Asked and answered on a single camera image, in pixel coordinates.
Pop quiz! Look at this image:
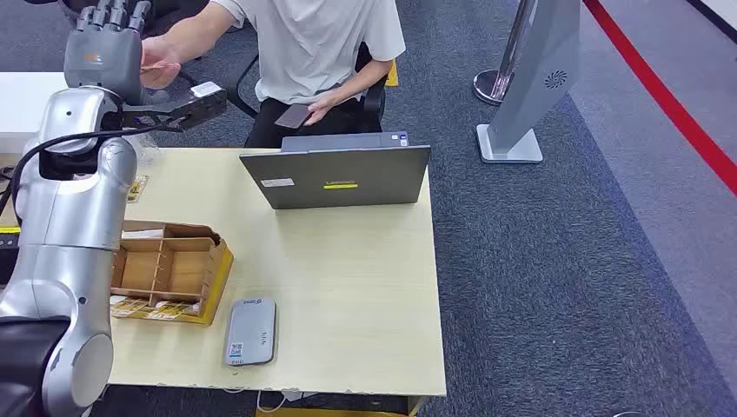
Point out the black electronic device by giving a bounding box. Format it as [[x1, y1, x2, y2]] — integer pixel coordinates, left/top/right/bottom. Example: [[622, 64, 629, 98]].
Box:
[[0, 226, 23, 288]]

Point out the dark smartphone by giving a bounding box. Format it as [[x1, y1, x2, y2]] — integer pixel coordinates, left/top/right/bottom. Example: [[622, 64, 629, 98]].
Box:
[[274, 103, 313, 130]]

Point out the grey kiosk stand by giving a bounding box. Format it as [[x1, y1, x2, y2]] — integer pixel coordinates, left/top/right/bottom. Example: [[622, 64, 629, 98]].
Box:
[[475, 0, 582, 166]]

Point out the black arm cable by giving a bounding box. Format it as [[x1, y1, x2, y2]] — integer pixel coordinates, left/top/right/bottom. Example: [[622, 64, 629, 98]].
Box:
[[10, 117, 189, 227]]

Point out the chrome stanchion post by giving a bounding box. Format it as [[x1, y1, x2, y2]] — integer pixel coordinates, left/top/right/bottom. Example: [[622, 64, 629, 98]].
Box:
[[472, 0, 538, 107]]

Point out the white desk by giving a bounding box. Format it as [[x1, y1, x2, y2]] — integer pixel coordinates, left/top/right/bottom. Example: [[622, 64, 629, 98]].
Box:
[[0, 71, 71, 155]]

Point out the white cable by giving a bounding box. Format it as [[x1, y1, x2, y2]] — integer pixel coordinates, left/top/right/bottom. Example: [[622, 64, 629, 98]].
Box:
[[256, 390, 308, 415]]

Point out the cardboard divider box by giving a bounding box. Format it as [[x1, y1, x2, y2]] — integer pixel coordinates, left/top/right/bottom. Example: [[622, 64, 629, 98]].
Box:
[[108, 219, 235, 328]]

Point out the person's left hand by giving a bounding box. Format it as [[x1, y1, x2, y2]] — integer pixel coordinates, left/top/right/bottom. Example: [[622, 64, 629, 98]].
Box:
[[303, 91, 342, 127]]

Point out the person's right hand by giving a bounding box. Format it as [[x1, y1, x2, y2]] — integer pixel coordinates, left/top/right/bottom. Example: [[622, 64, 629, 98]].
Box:
[[141, 36, 183, 91]]

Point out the black office chair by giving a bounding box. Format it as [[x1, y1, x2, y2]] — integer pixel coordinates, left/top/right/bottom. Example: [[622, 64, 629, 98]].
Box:
[[227, 41, 388, 135], [57, 0, 211, 89]]

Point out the person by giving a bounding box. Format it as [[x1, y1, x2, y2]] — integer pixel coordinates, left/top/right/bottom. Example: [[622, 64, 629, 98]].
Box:
[[141, 0, 407, 149]]

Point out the grey laptop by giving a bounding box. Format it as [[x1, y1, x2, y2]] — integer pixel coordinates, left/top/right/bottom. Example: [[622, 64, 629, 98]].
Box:
[[239, 130, 432, 211]]

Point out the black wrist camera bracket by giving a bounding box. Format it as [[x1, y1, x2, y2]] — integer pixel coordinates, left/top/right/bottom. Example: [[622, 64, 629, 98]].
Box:
[[122, 81, 229, 134]]

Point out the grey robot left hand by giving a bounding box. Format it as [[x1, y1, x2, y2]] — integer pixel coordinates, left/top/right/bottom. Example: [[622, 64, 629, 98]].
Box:
[[63, 0, 171, 107]]

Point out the clear acrylic card holder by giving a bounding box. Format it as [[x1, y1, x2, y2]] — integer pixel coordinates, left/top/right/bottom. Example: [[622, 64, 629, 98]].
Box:
[[123, 132, 163, 174]]

